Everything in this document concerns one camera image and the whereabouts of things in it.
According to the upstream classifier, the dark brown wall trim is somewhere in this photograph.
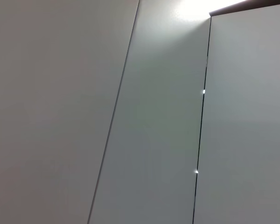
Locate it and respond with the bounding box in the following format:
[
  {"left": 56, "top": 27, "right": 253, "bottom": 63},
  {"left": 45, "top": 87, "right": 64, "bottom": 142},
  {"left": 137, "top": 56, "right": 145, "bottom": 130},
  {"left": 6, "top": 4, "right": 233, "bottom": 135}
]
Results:
[{"left": 209, "top": 0, "right": 257, "bottom": 16}]

